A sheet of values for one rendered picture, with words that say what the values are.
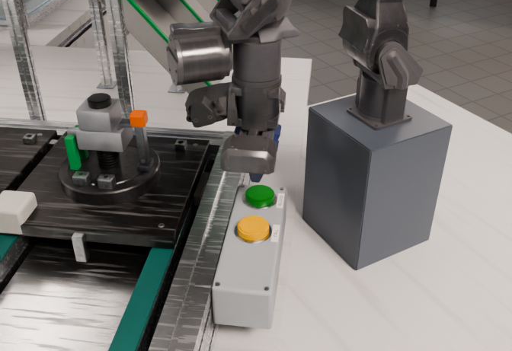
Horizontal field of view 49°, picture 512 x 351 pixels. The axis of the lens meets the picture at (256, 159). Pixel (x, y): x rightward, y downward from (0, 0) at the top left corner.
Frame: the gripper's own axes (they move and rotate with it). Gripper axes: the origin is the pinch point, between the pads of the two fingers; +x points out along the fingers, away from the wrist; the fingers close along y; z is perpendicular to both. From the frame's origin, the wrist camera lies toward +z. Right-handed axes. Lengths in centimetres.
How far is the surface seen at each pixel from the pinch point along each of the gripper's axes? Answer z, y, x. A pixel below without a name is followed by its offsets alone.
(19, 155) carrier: 36.7, -5.6, 5.9
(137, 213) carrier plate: 14.7, 6.1, 5.8
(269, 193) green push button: -1.9, 0.0, 5.4
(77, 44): 67, -98, 24
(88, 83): 47, -55, 17
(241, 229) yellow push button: 0.9, 7.9, 5.6
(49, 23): 74, -95, 17
